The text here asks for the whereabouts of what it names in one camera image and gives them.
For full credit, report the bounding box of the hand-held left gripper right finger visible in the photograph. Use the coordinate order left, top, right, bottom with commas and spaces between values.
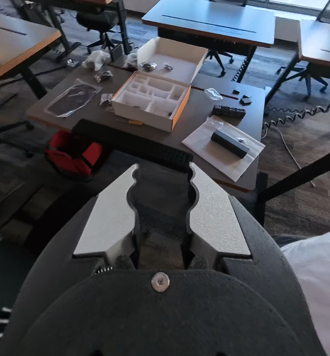
182, 162, 251, 270

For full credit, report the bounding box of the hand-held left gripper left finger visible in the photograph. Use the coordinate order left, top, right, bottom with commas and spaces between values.
73, 164, 141, 269

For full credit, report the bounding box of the white orange kit box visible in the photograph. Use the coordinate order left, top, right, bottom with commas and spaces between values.
111, 37, 208, 133

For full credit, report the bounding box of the grey desk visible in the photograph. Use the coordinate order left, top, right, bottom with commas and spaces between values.
26, 62, 266, 192

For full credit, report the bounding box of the desk with wooden edge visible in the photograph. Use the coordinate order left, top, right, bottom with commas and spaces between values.
0, 10, 62, 85
142, 0, 276, 48
298, 19, 330, 70

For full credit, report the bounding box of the white foam sheet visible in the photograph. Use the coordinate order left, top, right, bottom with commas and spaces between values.
182, 115, 265, 182

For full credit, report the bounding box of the red bag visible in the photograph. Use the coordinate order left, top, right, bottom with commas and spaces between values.
45, 130, 104, 181

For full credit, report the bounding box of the grey black rectangular bar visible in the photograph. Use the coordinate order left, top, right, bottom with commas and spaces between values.
211, 129, 250, 159

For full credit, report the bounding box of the black mesh chair back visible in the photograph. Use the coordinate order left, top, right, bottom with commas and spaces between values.
71, 119, 194, 173

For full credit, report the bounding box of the black battery holder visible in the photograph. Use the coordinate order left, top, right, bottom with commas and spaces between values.
212, 105, 246, 119

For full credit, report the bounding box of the crumpled clear bag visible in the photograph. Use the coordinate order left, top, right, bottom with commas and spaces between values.
204, 88, 223, 101

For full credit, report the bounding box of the long clear plastic sleeve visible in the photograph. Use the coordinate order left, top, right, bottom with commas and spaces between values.
44, 79, 103, 118

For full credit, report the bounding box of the black office chair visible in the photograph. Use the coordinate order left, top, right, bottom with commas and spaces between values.
276, 62, 329, 96
0, 95, 35, 157
76, 11, 128, 56
205, 50, 234, 77

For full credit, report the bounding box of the crumpled white bag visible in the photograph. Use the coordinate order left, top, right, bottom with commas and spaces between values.
82, 50, 110, 71

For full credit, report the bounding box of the small black box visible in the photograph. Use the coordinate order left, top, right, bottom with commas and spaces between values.
110, 44, 124, 62

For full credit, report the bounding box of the white floor cable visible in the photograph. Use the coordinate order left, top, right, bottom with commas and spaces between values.
261, 122, 316, 187

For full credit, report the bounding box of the coiled cable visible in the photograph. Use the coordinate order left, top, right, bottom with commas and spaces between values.
262, 101, 330, 132

